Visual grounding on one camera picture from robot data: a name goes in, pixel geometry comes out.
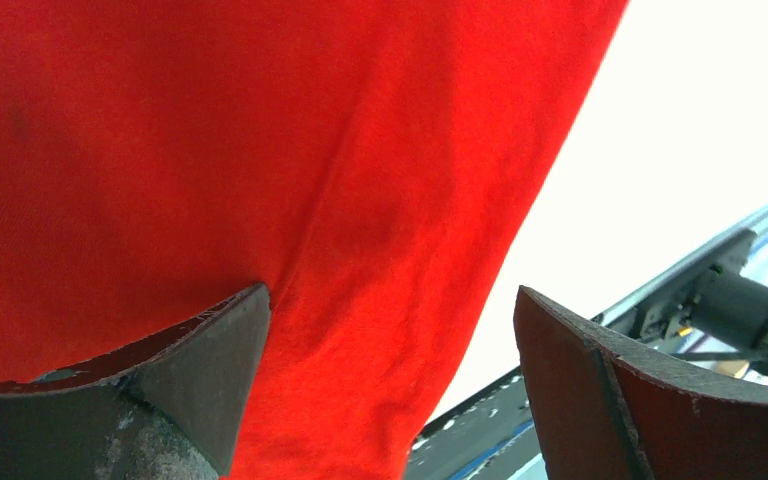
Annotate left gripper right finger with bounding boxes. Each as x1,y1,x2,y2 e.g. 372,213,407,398
514,287,768,479

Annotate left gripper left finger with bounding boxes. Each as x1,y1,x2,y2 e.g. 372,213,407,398
0,284,271,479

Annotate red t shirt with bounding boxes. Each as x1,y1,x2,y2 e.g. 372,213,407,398
0,1,626,479

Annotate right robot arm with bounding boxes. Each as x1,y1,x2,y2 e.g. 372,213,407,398
690,267,768,377

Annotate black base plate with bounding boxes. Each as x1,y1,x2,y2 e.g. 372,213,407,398
402,228,759,480

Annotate aluminium frame rail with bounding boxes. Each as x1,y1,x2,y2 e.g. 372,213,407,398
593,205,768,333

